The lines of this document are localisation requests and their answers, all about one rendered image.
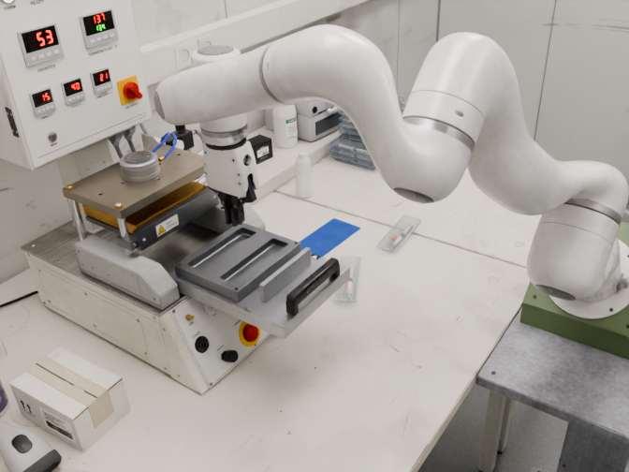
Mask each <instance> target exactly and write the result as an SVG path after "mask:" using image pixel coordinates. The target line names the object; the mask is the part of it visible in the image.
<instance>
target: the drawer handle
mask: <svg viewBox="0 0 629 472"><path fill-rule="evenodd" d="M330 276H333V277H336V278H337V277H339V276H340V264H339V260H338V259H337V258H330V259H329V260H328V261H326V262H325V263H324V264H323V265H322V266H321V267H319V268H318V269H317V270H316V271H315V272H314V273H312V274H311V275H310V276H309V277H307V278H306V279H305V280H304V281H303V282H302V283H300V284H299V285H298V286H297V287H296V288H294V289H293V290H292V291H291V292H290V293H288V294H287V295H286V301H285V304H286V312H287V313H288V314H291V315H293V316H295V315H296V314H297V313H298V312H299V308H298V304H300V303H301V302H302V301H303V300H304V299H305V298H307V297H308V296H309V295H310V294H311V293H312V292H313V291H314V290H316V289H317V288H318V287H319V286H320V285H321V284H322V283H324V282H325V281H326V280H327V279H328V278H329V277H330Z"/></svg>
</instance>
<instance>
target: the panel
mask: <svg viewBox="0 0 629 472"><path fill-rule="evenodd" d="M169 312H170V314H171V316H172V318H173V320H174V322H175V324H176V326H177V328H178V330H179V332H180V333H181V335H182V337H183V340H184V341H185V343H186V345H187V347H188V349H189V351H190V353H191V355H192V357H193V359H194V361H195V363H196V364H197V367H198V369H199V371H200V373H201V374H202V376H203V378H204V380H205V382H206V384H207V386H208V388H209V389H210V388H211V387H212V386H213V385H214V384H215V383H217V382H218V381H219V380H220V379H221V378H222V377H223V376H224V375H226V374H227V373H228V372H229V371H230V370H231V369H232V368H233V367H235V366H236V365H237V364H238V363H239V362H240V361H241V360H243V359H244V358H245V357H246V356H247V355H248V354H249V353H250V352H251V351H253V350H254V349H255V348H256V347H257V346H258V345H259V344H261V343H262V342H263V341H264V340H265V339H266V338H267V337H268V336H269V335H271V333H269V332H265V331H263V330H261V329H259V328H258V337H257V339H256V340H255V341H254V342H247V341H246V340H245V339H244V337H243V334H242V332H243V328H244V326H245V325H246V324H248V323H246V322H244V321H242V320H240V319H238V318H235V317H233V316H231V315H229V314H226V313H224V312H222V311H220V310H217V311H216V312H215V313H212V314H209V313H206V312H205V311H204V310H203V308H202V305H201V302H200V301H197V300H195V299H193V298H191V297H187V298H186V299H184V300H183V301H182V302H180V303H179V304H177V305H176V306H174V307H173V308H172V309H170V310H169ZM202 337H204V338H207V339H208V341H209V348H208V349H207V350H206V351H199V350H198V349H197V341H198V339H199V338H202ZM228 350H236V351H237V352H238V359H237V361H235V362H227V361H223V360H222V359H221V354H222V353H223V352H224V351H228Z"/></svg>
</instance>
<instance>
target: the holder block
mask: <svg viewBox="0 0 629 472"><path fill-rule="evenodd" d="M300 251H301V243H299V242H296V241H293V240H291V239H288V238H286V237H283V236H280V235H277V234H274V233H272V232H269V231H266V230H264V229H259V228H256V227H254V226H251V225H248V224H245V223H240V224H239V225H238V226H237V227H232V228H230V229H228V230H227V231H225V232H224V233H222V234H221V235H219V236H218V237H216V238H215V239H213V240H212V241H210V242H209V243H207V244H205V245H204V246H202V247H201V248H199V249H198V250H197V251H196V252H194V253H193V254H191V255H190V256H188V257H187V258H185V259H183V260H182V261H180V262H179V263H177V264H176V265H174V267H175V272H176V275H177V276H179V277H181V278H183V279H185V280H187V281H190V282H192V283H194V284H196V285H199V286H201V287H203V288H206V289H208V290H211V291H213V292H215V293H217V294H220V295H222V296H224V297H227V298H229V299H230V300H232V301H235V302H240V301H241V300H243V299H244V298H245V297H246V296H248V295H249V294H250V293H251V292H253V291H254V290H255V289H256V288H258V287H259V284H261V283H262V282H263V281H264V280H266V279H267V278H268V277H269V276H271V275H272V274H273V273H275V272H276V271H277V270H278V269H280V268H281V267H282V266H283V265H285V264H286V263H287V262H288V261H289V260H291V259H292V258H293V257H295V256H296V255H297V254H298V253H299V252H300Z"/></svg>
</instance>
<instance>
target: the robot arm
mask: <svg viewBox="0 0 629 472"><path fill-rule="evenodd" d="M190 57H191V64H192V68H190V69H187V70H185V71H183V72H180V73H178V74H175V75H173V76H171V77H169V78H167V79H165V80H163V81H161V82H160V83H159V85H158V86H157V88H156V90H155V93H154V105H155V109H156V111H157V112H158V114H159V116H160V117H161V118H162V119H163V120H164V121H165V122H167V123H169V124H171V125H191V124H197V123H200V130H201V137H202V140H203V141H204V142H203V166H204V174H205V180H206V183H207V185H208V187H209V188H210V190H212V191H213V192H215V193H216V194H217V196H218V197H219V198H220V201H221V204H222V205H223V206H225V207H224V209H225V217H226V223H227V224H228V225H229V224H231V223H232V226H233V227H237V226H238V225H239V224H240V223H242V222H243V221H244V220H245V216H244V208H243V204H245V203H252V202H254V201H256V193H255V190H257V189H258V188H259V180H258V173H257V167H256V159H255V155H254V151H253V148H252V145H251V143H250V141H248V140H247V139H246V138H247V137H248V136H249V130H248V124H247V114H246V112H251V111H259V110H265V109H272V108H279V107H284V106H290V105H296V104H300V103H305V102H311V101H317V100H324V101H327V102H329V103H331V104H333V105H335V106H336V107H338V108H339V109H340V110H342V111H343V112H344V113H345V114H346V115H347V116H348V117H349V119H350V120H351V121H352V123H353V124H354V126H355V128H356V129H357V131H358V133H359V135H360V137H361V139H362V141H363V143H364V145H365V147H366V149H367V151H368V153H369V155H370V157H371V159H372V161H373V163H374V165H375V167H376V168H377V170H378V172H379V174H380V175H381V177H382V178H383V180H384V181H385V182H386V183H387V185H388V186H389V187H390V188H391V189H392V190H393V191H395V192H396V193H397V194H398V195H399V196H402V197H403V198H406V199H408V200H411V201H414V202H418V203H421V204H425V203H434V202H437V201H440V200H442V199H445V198H446V197H448V196H449V195H450V194H451V193H452V192H453V191H454V190H455V189H456V187H457V186H458V184H459V183H460V181H461V178H462V176H463V174H464V172H465V170H466V168H468V170H469V173H470V176H471V178H472V180H473V181H474V183H475V185H476V186H477V187H478V189H480V190H481V191H482V192H483V193H484V194H485V195H486V196H488V197H489V198H490V199H492V200H493V201H495V202H496V203H498V204H499V205H501V206H502V207H504V208H506V209H507V210H509V211H511V212H513V213H516V214H522V215H539V214H542V215H541V218H540V221H539V223H538V226H537V229H536V232H535V234H534V238H533V241H532V244H531V247H530V251H529V254H528V258H527V274H528V276H529V279H530V281H531V282H532V284H533V285H534V286H535V287H536V288H537V289H539V290H540V291H542V292H543V293H545V294H548V295H549V296H550V298H551V299H552V300H553V301H554V302H555V304H557V305H558V306H559V307H560V308H561V309H562V310H564V311H565V312H566V313H568V314H570V315H572V316H575V317H581V318H586V319H599V318H605V317H611V316H613V315H615V314H617V313H619V312H620V311H621V310H622V309H624V308H625V307H626V306H627V305H628V304H629V247H628V246H627V245H626V244H625V243H623V242H622V241H620V240H619V239H618V238H617V233H618V231H619V227H620V225H621V222H622V218H623V215H624V212H625V208H626V205H627V201H628V195H629V191H628V184H627V182H626V179H625V177H624V176H623V174H622V173H621V172H620V171H619V170H617V169H616V168H615V167H613V166H611V165H609V164H606V163H601V162H599V161H586V160H579V161H566V162H562V161H558V160H556V159H554V158H552V157H551V156H550V155H549V154H548V153H546V152H545V151H544V150H543V149H542V148H541V147H540V146H539V145H538V144H537V143H536V142H535V141H534V140H533V139H532V138H531V137H530V135H529V132H528V130H527V127H526V124H525V120H524V115H523V109H522V105H521V98H520V92H519V84H518V80H517V77H516V73H515V70H514V68H513V66H512V64H511V62H510V60H509V58H508V57H507V55H506V53H505V52H504V50H503V49H502V48H501V47H500V46H499V45H498V44H497V43H496V42H495V41H493V40H492V39H490V38H489V37H485V36H483V34H480V33H472V32H466V31H462V32H459V33H455V34H451V35H448V36H446V37H443V38H441V39H440V40H439V41H438V42H437V43H436V44H435V45H434V46H433V47H432V48H431V50H430V51H429V53H428V55H427V57H426V59H425V61H424V63H423V65H422V67H421V69H420V71H419V73H418V75H417V79H416V82H415V84H414V86H413V89H412V91H411V94H410V96H409V98H408V100H407V103H406V105H405V108H404V111H403V113H402V114H401V110H400V105H399V101H398V96H397V91H396V86H395V81H394V78H393V75H392V72H391V69H390V66H389V64H388V61H387V59H386V57H385V56H384V54H383V53H382V52H381V51H380V50H379V49H378V48H377V47H376V46H375V45H374V44H373V43H372V42H371V41H370V40H369V39H368V38H366V37H364V36H362V35H360V34H358V33H356V32H354V31H352V30H350V29H347V28H344V27H342V26H337V25H331V24H322V25H317V26H313V27H310V28H307V29H304V30H302V31H299V32H297V33H295V34H292V35H290V36H287V37H283V38H280V39H278V40H275V41H273V42H271V43H269V44H266V45H264V46H261V47H259V48H257V49H254V50H252V51H250V52H247V53H244V54H241V52H240V50H238V49H237V48H235V47H232V46H226V45H214V46H207V47H203V48H200V49H197V50H195V51H193V52H192V53H191V56H190Z"/></svg>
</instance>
